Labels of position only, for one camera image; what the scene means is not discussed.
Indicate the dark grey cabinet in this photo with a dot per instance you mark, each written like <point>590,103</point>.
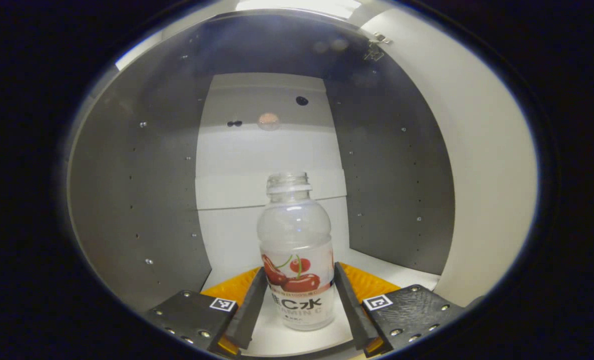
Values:
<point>141,200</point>

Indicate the large ceiling light panel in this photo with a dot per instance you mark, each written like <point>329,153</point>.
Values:
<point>302,6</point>

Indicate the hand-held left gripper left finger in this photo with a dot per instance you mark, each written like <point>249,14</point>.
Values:
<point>246,310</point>

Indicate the clear plastic bottle cherry label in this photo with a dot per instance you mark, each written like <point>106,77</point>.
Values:
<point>294,235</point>

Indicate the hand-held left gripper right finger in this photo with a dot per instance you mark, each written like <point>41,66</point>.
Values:
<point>352,312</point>

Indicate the metal door hinge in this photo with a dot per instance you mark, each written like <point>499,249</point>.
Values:
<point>374,50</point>

